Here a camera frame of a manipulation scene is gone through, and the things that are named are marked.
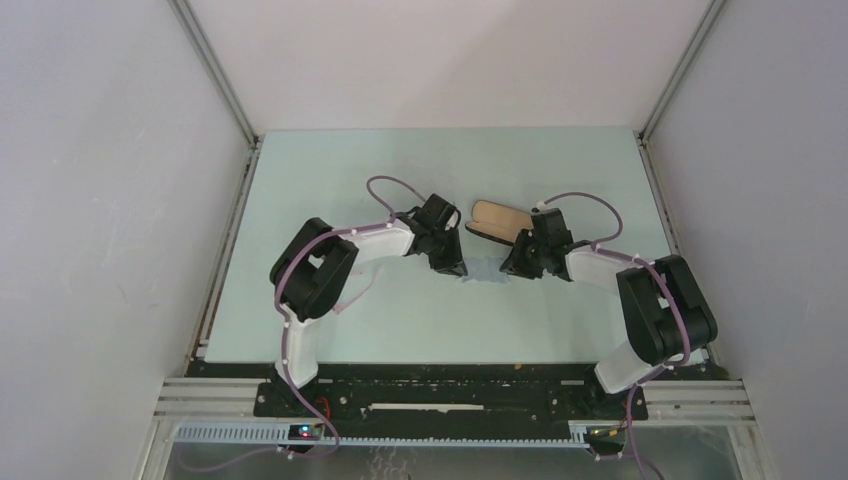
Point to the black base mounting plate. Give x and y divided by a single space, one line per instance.
429 402

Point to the aluminium corner rail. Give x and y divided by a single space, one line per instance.
190 23
694 46

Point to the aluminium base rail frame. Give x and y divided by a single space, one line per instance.
225 407

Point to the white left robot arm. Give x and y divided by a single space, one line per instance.
310 275

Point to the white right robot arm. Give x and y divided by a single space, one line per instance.
665 314

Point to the aluminium corner rail right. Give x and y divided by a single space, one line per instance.
694 46

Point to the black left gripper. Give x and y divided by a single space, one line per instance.
453 263

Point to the black glasses case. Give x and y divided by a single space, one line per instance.
499 223

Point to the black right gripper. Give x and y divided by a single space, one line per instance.
515 265

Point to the pink transparent sunglasses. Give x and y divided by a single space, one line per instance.
361 280

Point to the aluminium corner rail left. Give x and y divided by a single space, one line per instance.
190 23

